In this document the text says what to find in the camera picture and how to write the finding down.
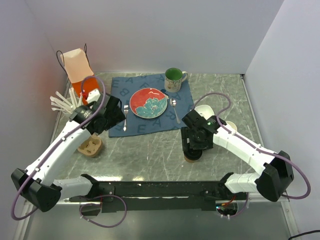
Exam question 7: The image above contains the brown paper coffee cup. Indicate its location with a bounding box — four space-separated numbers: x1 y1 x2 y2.
184 156 199 164

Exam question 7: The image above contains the purple cable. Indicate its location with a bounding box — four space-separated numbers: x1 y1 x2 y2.
79 195 128 228

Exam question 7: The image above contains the orange paper bag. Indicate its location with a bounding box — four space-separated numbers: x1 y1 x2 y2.
56 44 99 105

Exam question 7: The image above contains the white square bowl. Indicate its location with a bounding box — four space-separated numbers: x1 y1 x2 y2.
194 104 215 120

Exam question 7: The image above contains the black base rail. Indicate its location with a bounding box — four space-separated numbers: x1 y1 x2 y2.
69 180 247 213

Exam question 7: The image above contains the brown cardboard cup carrier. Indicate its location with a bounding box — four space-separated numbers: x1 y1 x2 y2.
77 133 103 158

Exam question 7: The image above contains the red teal floral plate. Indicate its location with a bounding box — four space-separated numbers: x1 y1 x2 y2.
129 87 168 119

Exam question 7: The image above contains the blue letter placemat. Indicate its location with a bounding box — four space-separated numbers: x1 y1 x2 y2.
108 73 194 138

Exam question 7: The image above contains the green interior ceramic mug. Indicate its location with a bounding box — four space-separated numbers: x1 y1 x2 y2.
164 67 189 93

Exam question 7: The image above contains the white wrapped straws bundle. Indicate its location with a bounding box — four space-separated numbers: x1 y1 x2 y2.
49 87 83 115

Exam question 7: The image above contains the silver spoon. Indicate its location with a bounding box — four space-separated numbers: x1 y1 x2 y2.
169 98 181 124

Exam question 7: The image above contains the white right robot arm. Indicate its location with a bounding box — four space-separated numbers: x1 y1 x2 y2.
180 110 294 202

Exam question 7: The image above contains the silver fork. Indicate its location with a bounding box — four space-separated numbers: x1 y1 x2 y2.
123 104 129 132

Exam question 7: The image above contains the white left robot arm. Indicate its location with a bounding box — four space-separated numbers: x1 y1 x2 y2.
11 95 125 212

